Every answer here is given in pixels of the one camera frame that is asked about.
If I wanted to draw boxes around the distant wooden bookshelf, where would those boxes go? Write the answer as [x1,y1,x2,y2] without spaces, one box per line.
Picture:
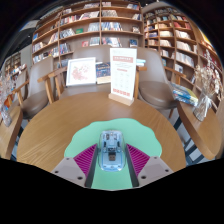
[3,52,28,79]

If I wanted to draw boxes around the translucent light blue computer mouse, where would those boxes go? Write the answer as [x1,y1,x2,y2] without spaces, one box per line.
[97,129,127,173]

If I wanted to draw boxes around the white framed floral picture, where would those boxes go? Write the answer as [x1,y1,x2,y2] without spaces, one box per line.
[65,56,97,87]

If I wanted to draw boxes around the white menu sign wooden base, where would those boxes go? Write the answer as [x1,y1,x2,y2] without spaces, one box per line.
[108,47,138,107]

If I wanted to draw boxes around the green smiley-face mouse pad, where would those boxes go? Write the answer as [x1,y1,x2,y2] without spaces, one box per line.
[63,118,163,191]

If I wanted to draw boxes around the white ceiling panel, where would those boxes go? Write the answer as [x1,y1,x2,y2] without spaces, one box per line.
[19,19,39,33]

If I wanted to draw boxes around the brown padded wooden armchair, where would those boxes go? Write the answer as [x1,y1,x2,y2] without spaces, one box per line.
[11,56,56,121]
[134,47,188,119]
[37,44,141,104]

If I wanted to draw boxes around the wide wooden bookshelf with books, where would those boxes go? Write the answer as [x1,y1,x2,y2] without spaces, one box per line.
[31,0,145,66]

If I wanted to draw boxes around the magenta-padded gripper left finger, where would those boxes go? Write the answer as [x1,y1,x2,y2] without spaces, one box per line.
[50,143,100,188]

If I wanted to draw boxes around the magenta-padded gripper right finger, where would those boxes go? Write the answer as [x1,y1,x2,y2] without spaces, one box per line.
[124,143,174,188]

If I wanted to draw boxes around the curved wooden bookshelf with books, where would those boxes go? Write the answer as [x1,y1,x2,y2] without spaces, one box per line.
[141,4,224,111]

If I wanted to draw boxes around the stack of colourful books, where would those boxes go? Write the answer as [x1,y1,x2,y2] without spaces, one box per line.
[171,82,199,107]

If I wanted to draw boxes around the dark-covered book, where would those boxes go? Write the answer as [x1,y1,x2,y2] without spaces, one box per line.
[95,61,112,85]

